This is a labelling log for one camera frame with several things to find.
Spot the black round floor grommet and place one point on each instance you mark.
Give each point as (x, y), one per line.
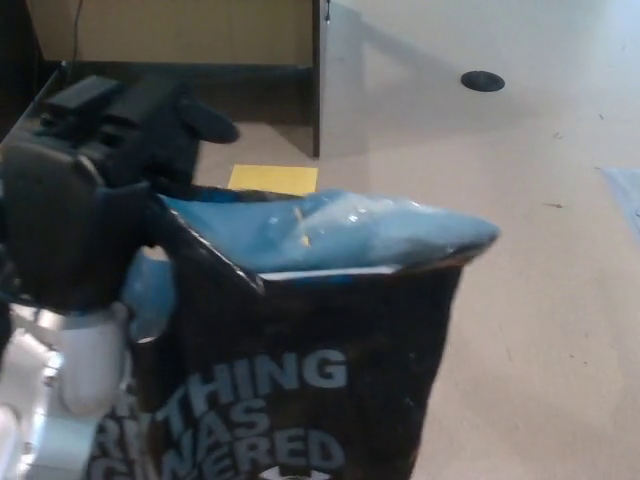
(482, 81)

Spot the yellow paper sheet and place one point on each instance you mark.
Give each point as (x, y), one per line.
(275, 179)

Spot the black blue printed plastic bag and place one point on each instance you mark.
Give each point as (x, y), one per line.
(310, 375)

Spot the wooden desk back panel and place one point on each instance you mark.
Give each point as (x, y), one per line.
(200, 35)

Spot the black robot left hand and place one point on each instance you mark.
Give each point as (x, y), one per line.
(55, 225)

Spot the grey desk side panel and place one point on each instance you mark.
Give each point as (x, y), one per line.
(342, 90)

